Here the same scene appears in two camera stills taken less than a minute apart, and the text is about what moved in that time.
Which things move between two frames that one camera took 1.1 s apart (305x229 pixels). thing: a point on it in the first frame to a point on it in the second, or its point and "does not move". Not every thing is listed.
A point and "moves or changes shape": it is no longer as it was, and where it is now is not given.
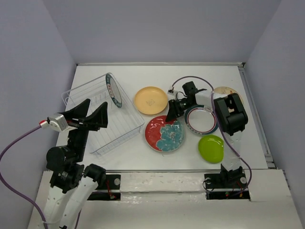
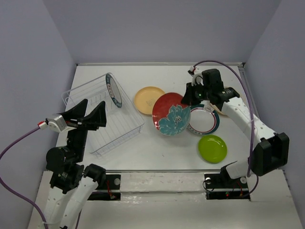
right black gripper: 177,105 to 190,93
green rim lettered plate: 114,90 does not move
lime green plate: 211,148 does not move
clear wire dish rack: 123,123 does not move
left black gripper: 84,124 does not move
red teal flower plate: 164,136 moves or changes shape
